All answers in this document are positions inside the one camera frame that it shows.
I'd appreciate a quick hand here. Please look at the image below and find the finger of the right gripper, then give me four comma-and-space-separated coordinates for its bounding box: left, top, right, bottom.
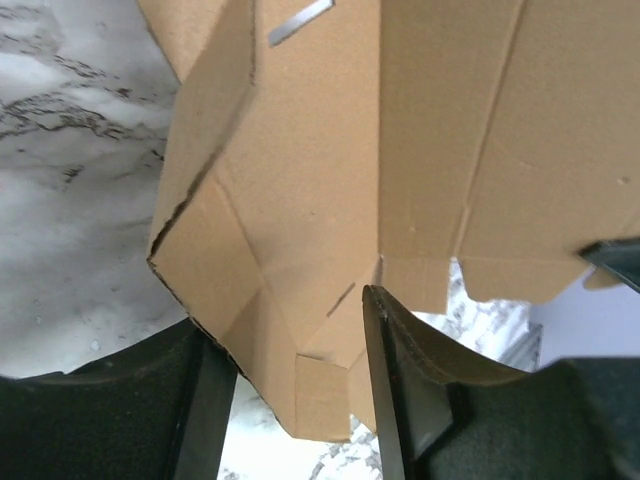
579, 239, 640, 293

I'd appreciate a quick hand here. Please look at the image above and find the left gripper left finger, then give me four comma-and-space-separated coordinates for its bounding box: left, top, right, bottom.
1, 320, 237, 479

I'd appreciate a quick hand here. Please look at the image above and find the cardboard box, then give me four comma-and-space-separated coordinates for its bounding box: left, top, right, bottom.
140, 1, 639, 442

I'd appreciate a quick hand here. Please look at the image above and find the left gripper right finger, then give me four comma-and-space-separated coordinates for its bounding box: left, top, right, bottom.
362, 286, 639, 479

